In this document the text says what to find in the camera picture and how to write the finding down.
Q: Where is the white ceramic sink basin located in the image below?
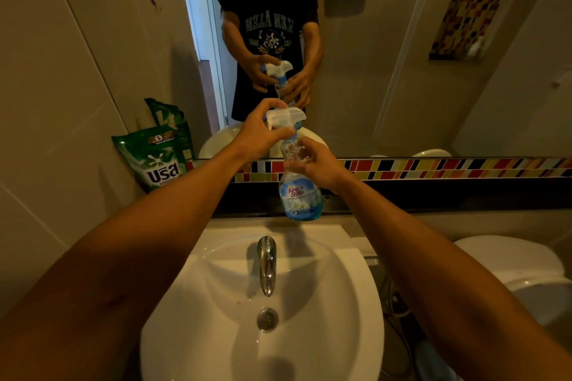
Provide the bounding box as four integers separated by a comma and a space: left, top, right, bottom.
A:
140, 216, 385, 381

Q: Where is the chrome sink drain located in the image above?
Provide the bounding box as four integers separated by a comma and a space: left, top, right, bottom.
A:
257, 307, 279, 333

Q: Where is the person's left hand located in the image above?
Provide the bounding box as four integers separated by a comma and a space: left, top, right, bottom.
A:
232, 99, 296, 165

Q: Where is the person's right forearm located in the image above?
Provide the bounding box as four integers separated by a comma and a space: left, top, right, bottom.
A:
337, 171, 572, 381

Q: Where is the chrome faucet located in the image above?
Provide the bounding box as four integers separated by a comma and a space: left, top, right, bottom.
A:
257, 236, 278, 298

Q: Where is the grey water hose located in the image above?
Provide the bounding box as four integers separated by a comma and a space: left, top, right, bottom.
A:
379, 277, 417, 379

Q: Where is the green detergent pouch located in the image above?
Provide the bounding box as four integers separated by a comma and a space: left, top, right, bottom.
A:
112, 125, 189, 194
144, 98, 195, 161

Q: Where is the person's left forearm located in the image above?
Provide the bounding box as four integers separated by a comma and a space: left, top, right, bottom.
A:
0, 144, 247, 381

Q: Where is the white toilet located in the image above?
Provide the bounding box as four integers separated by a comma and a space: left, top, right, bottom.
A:
453, 235, 572, 329

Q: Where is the large wall mirror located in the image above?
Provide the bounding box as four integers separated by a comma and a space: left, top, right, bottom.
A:
175, 0, 572, 161

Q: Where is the blue glass cleaner spray bottle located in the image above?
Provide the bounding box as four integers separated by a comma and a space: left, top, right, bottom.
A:
266, 107, 323, 222

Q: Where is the person's right hand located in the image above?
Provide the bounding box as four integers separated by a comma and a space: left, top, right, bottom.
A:
284, 136, 354, 194

